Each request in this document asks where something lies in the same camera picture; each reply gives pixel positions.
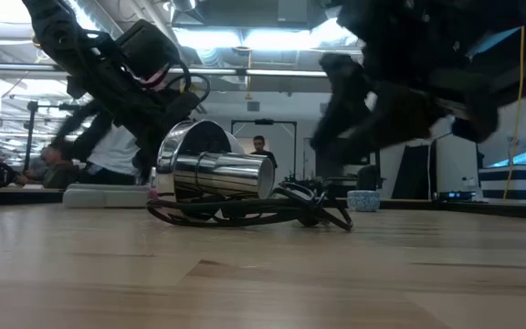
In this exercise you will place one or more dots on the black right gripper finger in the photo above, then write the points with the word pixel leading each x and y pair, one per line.
pixel 395 114
pixel 347 82

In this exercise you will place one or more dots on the chrome lamp socket base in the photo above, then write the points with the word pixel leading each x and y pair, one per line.
pixel 217 173

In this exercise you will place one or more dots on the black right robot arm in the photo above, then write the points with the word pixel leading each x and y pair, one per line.
pixel 427 36

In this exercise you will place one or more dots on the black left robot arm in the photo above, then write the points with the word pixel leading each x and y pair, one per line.
pixel 62 32

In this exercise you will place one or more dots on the white panel board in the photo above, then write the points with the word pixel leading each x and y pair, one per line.
pixel 455 169

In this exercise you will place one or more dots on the black panel board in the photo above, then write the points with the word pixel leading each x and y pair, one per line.
pixel 411 173

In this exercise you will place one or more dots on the long ceiling light bar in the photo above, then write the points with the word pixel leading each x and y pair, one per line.
pixel 286 72

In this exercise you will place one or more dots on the person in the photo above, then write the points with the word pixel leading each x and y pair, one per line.
pixel 114 153
pixel 57 171
pixel 260 147

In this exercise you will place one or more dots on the navy white striped box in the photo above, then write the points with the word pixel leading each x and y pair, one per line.
pixel 518 183

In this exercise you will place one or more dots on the blue patterned round tin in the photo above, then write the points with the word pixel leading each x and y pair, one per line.
pixel 363 201

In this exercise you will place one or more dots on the black gantry frame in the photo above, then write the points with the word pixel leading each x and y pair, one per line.
pixel 263 122

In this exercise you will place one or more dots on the black camera rig stand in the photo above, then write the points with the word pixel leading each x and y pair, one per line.
pixel 30 137

